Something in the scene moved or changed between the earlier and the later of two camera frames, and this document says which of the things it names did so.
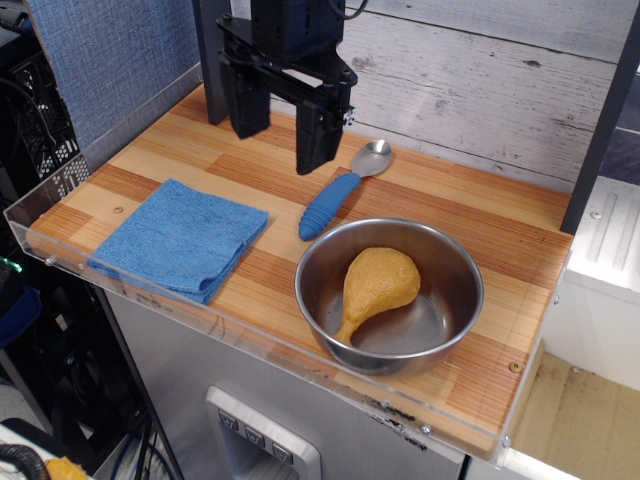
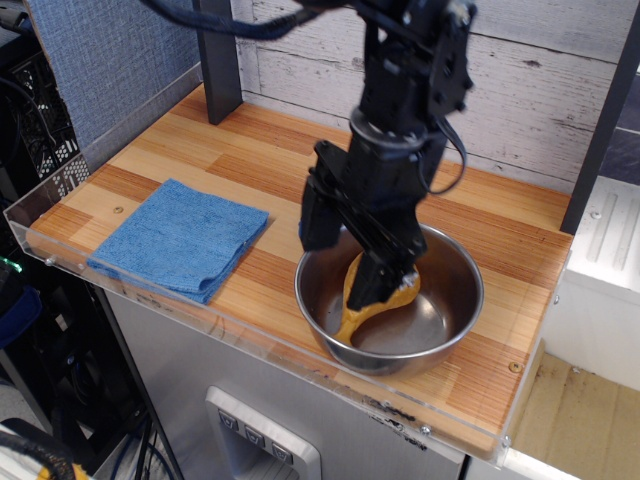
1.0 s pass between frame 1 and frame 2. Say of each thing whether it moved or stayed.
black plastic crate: stayed
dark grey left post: stayed
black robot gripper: moved
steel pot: stayed
